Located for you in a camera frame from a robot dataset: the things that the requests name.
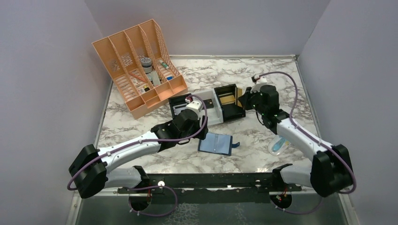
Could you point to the silver credit card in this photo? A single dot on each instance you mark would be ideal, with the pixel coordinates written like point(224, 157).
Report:
point(178, 108)

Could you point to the left black plastic bin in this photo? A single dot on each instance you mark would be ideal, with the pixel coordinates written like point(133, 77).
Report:
point(177, 104)

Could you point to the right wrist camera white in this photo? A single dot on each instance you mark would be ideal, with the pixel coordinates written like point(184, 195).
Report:
point(258, 81)

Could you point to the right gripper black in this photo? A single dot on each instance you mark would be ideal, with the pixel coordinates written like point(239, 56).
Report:
point(247, 99)

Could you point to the black credit card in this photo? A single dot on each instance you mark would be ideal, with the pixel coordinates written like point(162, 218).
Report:
point(210, 103)

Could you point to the right black plastic bin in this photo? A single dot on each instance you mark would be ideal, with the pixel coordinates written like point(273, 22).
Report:
point(231, 111)

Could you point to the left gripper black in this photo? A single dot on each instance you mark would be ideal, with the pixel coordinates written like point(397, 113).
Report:
point(179, 105)

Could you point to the orange pencil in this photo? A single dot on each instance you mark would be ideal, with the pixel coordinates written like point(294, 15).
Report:
point(138, 76)

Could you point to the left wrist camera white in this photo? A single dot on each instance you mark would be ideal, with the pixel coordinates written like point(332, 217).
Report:
point(194, 105)

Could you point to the black plastic bin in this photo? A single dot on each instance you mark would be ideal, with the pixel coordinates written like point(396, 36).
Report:
point(231, 111)
point(177, 104)

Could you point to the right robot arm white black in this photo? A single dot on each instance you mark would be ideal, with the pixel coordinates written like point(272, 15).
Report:
point(331, 170)

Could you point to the grey round tape roll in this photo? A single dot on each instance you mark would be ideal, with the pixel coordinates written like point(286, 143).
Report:
point(147, 64)

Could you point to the orange plastic file organizer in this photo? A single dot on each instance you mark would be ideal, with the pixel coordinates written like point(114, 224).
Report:
point(121, 52)

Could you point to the blue leather card holder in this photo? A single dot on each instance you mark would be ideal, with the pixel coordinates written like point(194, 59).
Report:
point(217, 144)

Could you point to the white plastic bin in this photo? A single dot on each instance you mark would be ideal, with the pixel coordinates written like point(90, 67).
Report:
point(214, 110)

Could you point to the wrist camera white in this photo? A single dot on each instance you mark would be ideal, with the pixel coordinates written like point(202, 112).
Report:
point(258, 81)
point(194, 105)

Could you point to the gold credit card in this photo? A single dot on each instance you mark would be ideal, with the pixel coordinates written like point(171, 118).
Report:
point(227, 99)

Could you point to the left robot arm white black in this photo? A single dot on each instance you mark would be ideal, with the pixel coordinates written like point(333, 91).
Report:
point(90, 170)

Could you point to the clear blue plastic case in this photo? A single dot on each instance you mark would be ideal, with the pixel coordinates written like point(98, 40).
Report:
point(278, 145)

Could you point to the green white marker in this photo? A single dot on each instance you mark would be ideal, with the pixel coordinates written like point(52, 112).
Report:
point(165, 65)

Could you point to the black metal base rail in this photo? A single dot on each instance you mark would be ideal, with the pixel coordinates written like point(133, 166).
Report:
point(204, 188)

